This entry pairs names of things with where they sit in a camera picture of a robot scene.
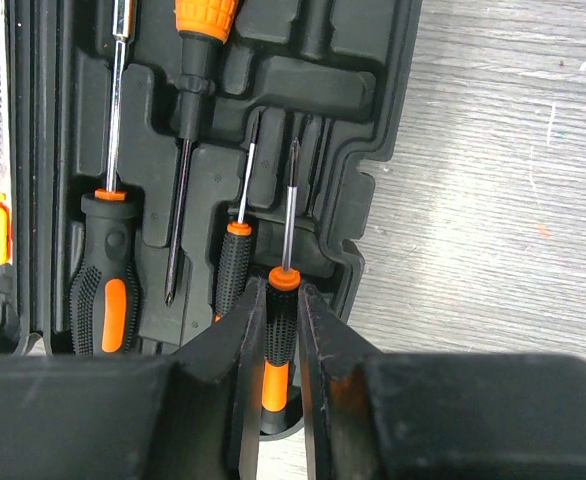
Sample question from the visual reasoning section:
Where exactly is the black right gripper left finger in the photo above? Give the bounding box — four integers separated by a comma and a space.
0, 279, 266, 479

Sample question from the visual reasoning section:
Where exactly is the black handled screwdriver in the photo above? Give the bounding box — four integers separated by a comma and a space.
70, 1, 141, 355

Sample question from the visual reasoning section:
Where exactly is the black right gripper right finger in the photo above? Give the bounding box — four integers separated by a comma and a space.
298, 284, 586, 479

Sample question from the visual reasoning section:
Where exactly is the black plastic tool case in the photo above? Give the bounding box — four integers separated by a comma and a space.
0, 1, 421, 355

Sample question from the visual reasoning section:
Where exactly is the small precision screwdriver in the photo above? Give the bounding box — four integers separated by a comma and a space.
261, 138, 301, 435
214, 113, 262, 321

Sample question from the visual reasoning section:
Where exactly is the orange handled screwdriver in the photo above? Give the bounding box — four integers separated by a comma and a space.
164, 0, 239, 306

